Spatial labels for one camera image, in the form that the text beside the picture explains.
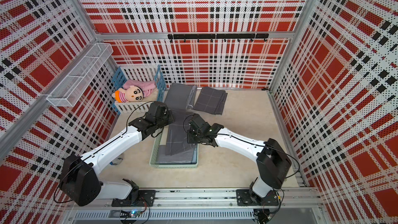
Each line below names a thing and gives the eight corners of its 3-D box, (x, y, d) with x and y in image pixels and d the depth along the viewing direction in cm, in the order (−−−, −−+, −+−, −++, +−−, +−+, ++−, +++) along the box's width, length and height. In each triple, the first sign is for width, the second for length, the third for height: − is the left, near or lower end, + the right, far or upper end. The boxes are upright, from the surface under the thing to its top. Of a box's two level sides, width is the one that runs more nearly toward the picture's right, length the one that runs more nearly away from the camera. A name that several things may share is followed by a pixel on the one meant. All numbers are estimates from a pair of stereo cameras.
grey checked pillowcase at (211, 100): (194, 109, 112) (193, 107, 110) (203, 87, 126) (203, 85, 124) (222, 115, 108) (222, 114, 106) (228, 92, 122) (228, 90, 121)
